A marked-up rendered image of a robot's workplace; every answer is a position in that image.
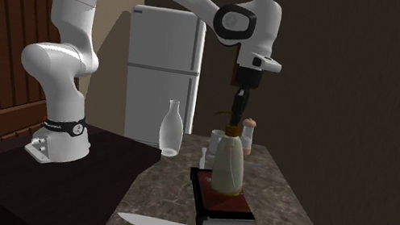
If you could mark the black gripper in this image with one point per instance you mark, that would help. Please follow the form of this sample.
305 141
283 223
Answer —
248 78

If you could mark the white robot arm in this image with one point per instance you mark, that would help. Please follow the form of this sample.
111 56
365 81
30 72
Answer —
65 80

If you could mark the pink topped shaker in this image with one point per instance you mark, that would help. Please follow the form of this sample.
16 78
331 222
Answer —
248 135

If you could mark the white mug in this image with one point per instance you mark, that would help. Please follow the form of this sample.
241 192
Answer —
215 142

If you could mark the pale green pump bottle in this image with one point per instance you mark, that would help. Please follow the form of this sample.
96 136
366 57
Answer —
229 164

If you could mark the clear glass bottle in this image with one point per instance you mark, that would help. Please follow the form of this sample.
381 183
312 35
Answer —
170 133

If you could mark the white refrigerator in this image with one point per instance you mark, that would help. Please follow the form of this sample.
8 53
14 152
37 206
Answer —
160 82

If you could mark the dark red book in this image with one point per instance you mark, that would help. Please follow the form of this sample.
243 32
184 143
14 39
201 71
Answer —
223 209

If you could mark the dark robot stand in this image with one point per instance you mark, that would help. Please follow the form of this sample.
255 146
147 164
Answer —
13 187

